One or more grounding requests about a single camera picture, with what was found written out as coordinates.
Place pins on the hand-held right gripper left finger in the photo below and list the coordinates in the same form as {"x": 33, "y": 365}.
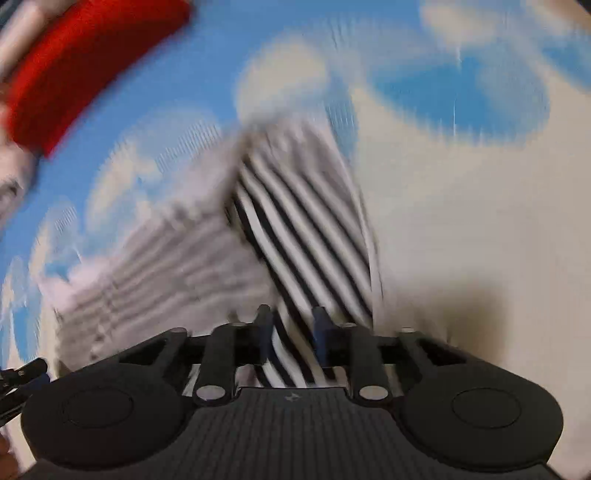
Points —
{"x": 264, "y": 332}

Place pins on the striped and white sweater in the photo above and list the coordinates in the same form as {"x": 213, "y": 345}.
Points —
{"x": 314, "y": 240}

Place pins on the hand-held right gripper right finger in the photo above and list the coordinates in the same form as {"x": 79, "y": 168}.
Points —
{"x": 323, "y": 337}

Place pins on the red folded blanket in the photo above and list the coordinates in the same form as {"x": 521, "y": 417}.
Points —
{"x": 83, "y": 69}

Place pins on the person's left hand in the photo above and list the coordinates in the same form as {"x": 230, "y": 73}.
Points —
{"x": 7, "y": 454}

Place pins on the blue leaf-print bedsheet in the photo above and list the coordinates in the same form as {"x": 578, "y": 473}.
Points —
{"x": 461, "y": 230}

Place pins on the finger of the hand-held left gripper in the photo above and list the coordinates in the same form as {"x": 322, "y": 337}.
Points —
{"x": 11, "y": 406}
{"x": 34, "y": 376}

